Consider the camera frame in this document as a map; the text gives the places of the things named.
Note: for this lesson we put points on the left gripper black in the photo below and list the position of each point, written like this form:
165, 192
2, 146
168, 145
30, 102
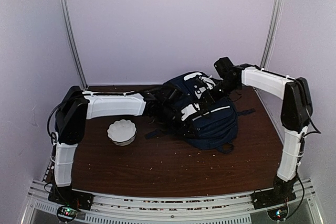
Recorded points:
186, 126

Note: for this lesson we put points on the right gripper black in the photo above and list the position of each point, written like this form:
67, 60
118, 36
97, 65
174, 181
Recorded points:
208, 96

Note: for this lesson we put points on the navy blue student backpack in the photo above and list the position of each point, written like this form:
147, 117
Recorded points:
216, 130

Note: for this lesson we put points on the white scalloped ceramic bowl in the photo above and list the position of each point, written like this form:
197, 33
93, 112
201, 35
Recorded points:
122, 132

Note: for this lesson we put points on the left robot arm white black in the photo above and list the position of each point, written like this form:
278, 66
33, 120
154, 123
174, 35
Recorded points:
67, 121

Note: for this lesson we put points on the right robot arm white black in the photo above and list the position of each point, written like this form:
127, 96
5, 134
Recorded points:
296, 112

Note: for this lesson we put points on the right circuit board with leds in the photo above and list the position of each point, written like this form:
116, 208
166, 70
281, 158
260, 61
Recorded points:
278, 214

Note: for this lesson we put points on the circuit board with leds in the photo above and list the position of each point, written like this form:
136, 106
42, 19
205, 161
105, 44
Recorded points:
66, 214
278, 214

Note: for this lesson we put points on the left circuit board with leds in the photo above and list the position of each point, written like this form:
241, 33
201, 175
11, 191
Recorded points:
66, 214

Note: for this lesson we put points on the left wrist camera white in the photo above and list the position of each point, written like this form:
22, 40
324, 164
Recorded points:
189, 110

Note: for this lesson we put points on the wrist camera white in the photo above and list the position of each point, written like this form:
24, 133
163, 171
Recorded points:
208, 81
189, 110

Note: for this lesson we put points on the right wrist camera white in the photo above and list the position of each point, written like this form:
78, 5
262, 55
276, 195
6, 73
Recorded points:
208, 81

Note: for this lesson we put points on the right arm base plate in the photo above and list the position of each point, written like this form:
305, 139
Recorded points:
267, 198

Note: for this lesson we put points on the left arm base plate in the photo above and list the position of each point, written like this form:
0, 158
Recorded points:
72, 198

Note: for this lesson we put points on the front aluminium rail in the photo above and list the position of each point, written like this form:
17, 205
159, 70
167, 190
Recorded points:
229, 208

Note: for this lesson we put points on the right aluminium frame post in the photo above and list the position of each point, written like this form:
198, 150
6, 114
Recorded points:
274, 22

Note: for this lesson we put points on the aluminium frame post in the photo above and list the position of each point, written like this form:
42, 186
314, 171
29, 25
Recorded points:
274, 22
72, 43

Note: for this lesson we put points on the left aluminium frame post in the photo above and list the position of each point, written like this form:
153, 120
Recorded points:
72, 43

